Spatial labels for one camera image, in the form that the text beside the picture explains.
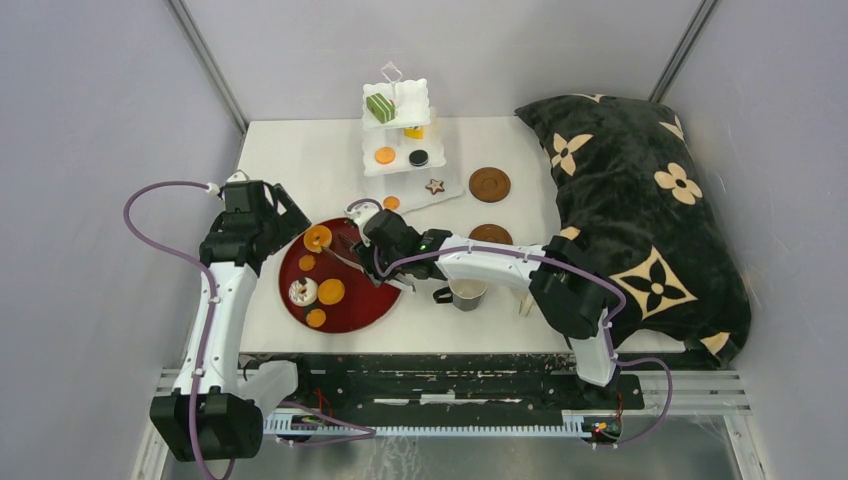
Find small chip cookie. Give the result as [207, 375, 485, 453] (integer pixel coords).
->
[382, 196, 400, 210]

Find white star cookie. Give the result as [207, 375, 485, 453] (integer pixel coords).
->
[425, 179, 445, 196]

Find dark red round tray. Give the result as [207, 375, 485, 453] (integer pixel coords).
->
[278, 218, 400, 334]

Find round beige biscuit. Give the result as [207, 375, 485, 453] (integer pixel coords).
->
[374, 146, 396, 165]

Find dark chocolate sandwich cookie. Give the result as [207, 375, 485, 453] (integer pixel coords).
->
[408, 149, 429, 167]

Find white three-tier dessert stand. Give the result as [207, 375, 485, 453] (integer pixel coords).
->
[361, 62, 465, 213]

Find yellow cake wedge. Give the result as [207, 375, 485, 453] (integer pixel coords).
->
[403, 125, 426, 140]

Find green striped cake slice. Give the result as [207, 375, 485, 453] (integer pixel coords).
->
[365, 93, 397, 124]

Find metal serving tongs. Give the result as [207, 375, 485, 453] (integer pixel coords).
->
[321, 235, 417, 292]

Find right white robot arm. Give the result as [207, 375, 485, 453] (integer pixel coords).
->
[345, 200, 626, 408]

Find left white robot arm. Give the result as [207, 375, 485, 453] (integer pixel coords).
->
[150, 175, 315, 463]

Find chocolate chip cookie upper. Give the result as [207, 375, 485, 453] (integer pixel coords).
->
[298, 254, 317, 272]

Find chocolate chip cookie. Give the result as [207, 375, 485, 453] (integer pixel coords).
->
[304, 308, 327, 329]
[298, 254, 317, 272]

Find white chocolate-drizzled donut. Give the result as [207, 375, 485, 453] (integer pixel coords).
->
[288, 277, 318, 307]

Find large orange egg tart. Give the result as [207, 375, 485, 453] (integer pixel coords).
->
[317, 278, 346, 305]

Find black white-lined mug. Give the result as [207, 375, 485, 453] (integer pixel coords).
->
[432, 279, 488, 312]

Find near brown wooden coaster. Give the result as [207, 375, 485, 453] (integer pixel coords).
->
[468, 223, 513, 245]

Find brown wooden coaster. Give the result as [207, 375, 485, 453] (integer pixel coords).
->
[468, 223, 513, 245]
[469, 167, 511, 203]

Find chocolate chip cookie lower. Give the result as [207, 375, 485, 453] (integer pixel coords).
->
[304, 308, 327, 329]

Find far brown wooden coaster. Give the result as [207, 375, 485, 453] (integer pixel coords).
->
[469, 167, 511, 203]

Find cream green-lined mug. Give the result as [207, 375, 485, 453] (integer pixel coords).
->
[512, 289, 535, 318]

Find black floral pillow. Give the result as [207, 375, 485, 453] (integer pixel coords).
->
[516, 94, 752, 366]

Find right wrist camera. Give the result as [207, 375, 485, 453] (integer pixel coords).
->
[346, 202, 382, 229]

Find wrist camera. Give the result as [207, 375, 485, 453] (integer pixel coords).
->
[205, 170, 250, 197]
[346, 202, 382, 229]

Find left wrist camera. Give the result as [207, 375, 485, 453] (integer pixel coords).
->
[205, 170, 250, 197]

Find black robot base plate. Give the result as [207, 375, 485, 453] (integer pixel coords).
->
[272, 353, 645, 427]

